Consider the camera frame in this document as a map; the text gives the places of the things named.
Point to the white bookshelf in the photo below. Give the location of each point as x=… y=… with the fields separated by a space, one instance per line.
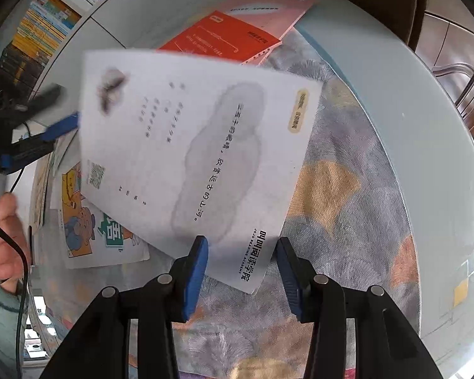
x=87 y=12

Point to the grey floral tablecloth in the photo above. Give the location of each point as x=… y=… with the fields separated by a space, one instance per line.
x=339 y=205

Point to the colourful cartoon book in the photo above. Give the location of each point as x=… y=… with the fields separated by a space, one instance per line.
x=83 y=229

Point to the brown wooden cabinet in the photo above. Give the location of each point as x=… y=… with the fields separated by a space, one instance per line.
x=379 y=0

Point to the white storybook with robed figure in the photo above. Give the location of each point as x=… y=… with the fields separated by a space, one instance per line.
x=39 y=197

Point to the row of black and yellow books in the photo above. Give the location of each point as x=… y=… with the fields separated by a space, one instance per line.
x=39 y=31

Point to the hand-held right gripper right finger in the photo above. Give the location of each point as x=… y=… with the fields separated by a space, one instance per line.
x=290 y=280

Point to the pink book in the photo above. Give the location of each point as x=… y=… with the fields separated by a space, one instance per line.
x=284 y=12

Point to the orange book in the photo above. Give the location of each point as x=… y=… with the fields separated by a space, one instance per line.
x=221 y=35

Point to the person's left forearm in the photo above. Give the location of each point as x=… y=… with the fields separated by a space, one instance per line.
x=0 y=316

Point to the person's left hand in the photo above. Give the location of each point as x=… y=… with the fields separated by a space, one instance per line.
x=4 y=244

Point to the white book with grey cloud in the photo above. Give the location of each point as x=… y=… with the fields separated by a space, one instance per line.
x=221 y=146

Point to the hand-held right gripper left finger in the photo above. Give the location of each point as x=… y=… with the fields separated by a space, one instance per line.
x=195 y=280

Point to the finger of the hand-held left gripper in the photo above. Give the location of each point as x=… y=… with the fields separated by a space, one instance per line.
x=43 y=100
x=63 y=126

